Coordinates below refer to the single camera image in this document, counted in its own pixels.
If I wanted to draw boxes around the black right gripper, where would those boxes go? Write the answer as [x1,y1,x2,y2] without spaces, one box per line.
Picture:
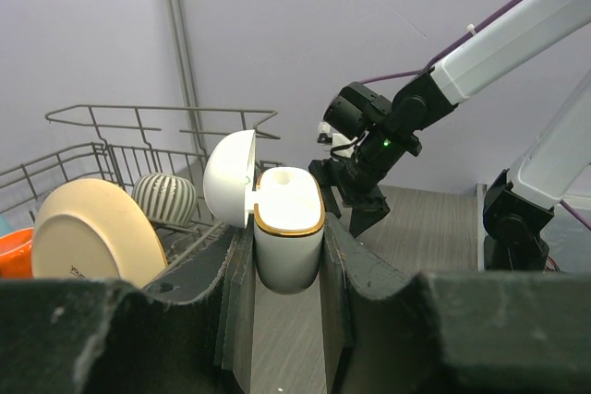
[308,154,391,237]

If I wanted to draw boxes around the grey wire dish rack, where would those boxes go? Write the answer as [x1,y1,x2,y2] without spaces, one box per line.
[0,104,283,266]

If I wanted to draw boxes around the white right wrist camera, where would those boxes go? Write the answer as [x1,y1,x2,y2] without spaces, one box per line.
[317,122,352,151]

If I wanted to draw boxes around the white earbud charging case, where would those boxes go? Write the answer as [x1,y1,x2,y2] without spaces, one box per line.
[203,130,326,295]

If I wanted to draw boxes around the light blue mug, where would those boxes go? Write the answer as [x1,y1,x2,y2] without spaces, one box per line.
[0,216,14,237]

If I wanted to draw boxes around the striped ceramic bowl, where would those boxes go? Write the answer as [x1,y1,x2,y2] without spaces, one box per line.
[131,173,198,227]

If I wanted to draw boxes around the orange mug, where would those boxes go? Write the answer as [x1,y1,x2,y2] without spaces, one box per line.
[1,228,33,279]

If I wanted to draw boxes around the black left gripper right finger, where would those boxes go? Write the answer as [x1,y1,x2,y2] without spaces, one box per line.
[319,215,590,393]

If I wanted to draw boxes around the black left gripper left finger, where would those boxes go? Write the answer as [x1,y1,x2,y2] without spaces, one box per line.
[1,227,255,393]

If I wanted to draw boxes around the beige plate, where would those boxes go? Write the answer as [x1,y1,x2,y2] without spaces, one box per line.
[31,178,168,288]

